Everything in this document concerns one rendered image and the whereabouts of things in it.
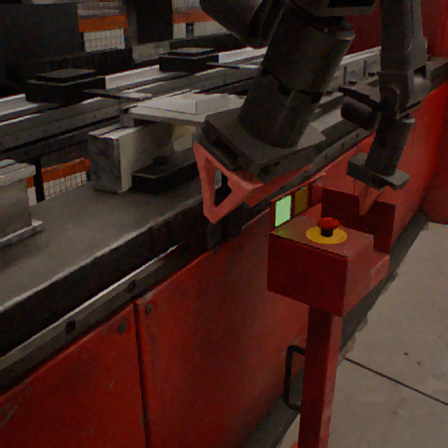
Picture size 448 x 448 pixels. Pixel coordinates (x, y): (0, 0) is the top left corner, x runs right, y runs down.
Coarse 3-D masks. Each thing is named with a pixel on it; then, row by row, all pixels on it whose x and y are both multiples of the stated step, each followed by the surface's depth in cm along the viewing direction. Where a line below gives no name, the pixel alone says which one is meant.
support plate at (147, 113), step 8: (184, 96) 101; (192, 96) 101; (200, 96) 101; (208, 96) 101; (232, 104) 94; (240, 104) 94; (128, 112) 90; (136, 112) 89; (144, 112) 89; (152, 112) 89; (160, 112) 89; (168, 112) 89; (176, 112) 89; (208, 112) 88; (216, 112) 89; (320, 112) 91; (152, 120) 88; (160, 120) 87; (168, 120) 86; (176, 120) 85; (184, 120) 84; (192, 120) 84; (200, 120) 83
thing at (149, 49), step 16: (128, 0) 87; (144, 0) 88; (160, 0) 91; (128, 16) 88; (144, 16) 89; (160, 16) 92; (128, 32) 89; (144, 32) 90; (160, 32) 93; (144, 48) 92; (160, 48) 96
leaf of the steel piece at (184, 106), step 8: (216, 96) 90; (224, 96) 91; (160, 104) 93; (168, 104) 93; (176, 104) 93; (184, 104) 93; (192, 104) 93; (200, 104) 87; (208, 104) 88; (216, 104) 90; (224, 104) 92; (184, 112) 88; (192, 112) 88; (200, 112) 87
